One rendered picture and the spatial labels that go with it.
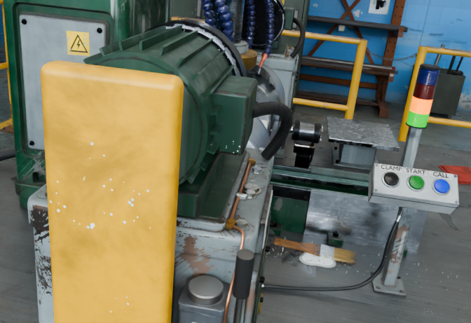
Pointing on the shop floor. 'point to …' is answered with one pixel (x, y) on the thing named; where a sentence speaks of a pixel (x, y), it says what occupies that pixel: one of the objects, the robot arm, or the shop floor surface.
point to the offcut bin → (446, 89)
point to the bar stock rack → (387, 71)
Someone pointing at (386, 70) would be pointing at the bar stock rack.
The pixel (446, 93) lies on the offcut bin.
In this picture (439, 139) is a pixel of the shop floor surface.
